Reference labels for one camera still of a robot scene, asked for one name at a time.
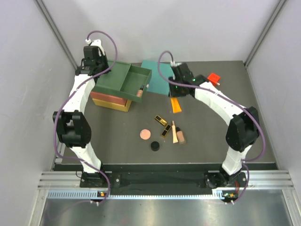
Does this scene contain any orange cream tube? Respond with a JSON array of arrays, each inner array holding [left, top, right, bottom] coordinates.
[[170, 97, 182, 113]]

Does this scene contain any three-tier drawer organizer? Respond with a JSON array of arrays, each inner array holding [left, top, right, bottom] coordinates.
[[90, 61, 131, 112]]

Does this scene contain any green top drawer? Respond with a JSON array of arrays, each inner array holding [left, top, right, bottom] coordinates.
[[120, 65, 152, 103]]

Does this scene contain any foundation bottle black cap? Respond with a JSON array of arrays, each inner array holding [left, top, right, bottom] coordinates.
[[136, 85, 144, 97]]

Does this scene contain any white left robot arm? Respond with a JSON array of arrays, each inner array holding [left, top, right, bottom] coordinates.
[[53, 44, 109, 188]]

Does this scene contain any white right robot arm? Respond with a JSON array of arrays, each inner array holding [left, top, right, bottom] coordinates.
[[168, 62, 259, 188]]

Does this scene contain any teal mat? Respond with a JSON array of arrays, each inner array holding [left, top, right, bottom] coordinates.
[[141, 60, 174, 96]]

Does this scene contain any red cube with peg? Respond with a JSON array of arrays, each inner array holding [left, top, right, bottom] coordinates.
[[207, 73, 220, 87]]

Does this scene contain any gold black lipstick upper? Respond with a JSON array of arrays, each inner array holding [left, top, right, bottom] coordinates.
[[155, 115, 167, 126]]

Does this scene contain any gold black lipstick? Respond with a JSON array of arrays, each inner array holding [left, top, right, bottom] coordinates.
[[161, 124, 171, 137], [155, 115, 167, 126]]

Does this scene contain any yellow bottom drawer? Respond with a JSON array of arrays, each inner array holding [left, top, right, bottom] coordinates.
[[124, 100, 132, 112]]

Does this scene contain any gold black lipstick lower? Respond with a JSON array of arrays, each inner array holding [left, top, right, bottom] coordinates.
[[161, 124, 171, 137]]

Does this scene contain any beige foundation bottle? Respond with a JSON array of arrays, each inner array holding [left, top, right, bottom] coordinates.
[[175, 127, 186, 144]]

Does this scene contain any beige concealer tube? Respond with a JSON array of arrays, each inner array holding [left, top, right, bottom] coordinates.
[[172, 121, 178, 144]]

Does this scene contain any pink round compact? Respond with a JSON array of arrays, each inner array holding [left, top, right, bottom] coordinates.
[[140, 129, 151, 140]]

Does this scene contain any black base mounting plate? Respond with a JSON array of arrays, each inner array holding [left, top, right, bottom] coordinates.
[[80, 171, 246, 189]]

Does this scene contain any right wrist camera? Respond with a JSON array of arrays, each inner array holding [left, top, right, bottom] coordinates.
[[170, 61, 182, 68]]

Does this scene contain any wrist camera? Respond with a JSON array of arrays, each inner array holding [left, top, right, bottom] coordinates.
[[170, 61, 182, 68], [85, 39, 105, 56]]

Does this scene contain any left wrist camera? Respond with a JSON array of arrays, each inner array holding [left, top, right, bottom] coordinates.
[[85, 39, 105, 56]]

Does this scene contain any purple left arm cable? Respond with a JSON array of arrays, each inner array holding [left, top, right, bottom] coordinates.
[[53, 30, 118, 205]]

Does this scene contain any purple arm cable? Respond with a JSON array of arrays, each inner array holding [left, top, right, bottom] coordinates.
[[157, 50, 266, 204], [53, 30, 118, 205]]

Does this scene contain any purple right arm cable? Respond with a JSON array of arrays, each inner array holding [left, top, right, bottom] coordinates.
[[157, 50, 266, 204]]

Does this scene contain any aluminium front rail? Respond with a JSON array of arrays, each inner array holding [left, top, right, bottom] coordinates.
[[38, 170, 293, 201]]

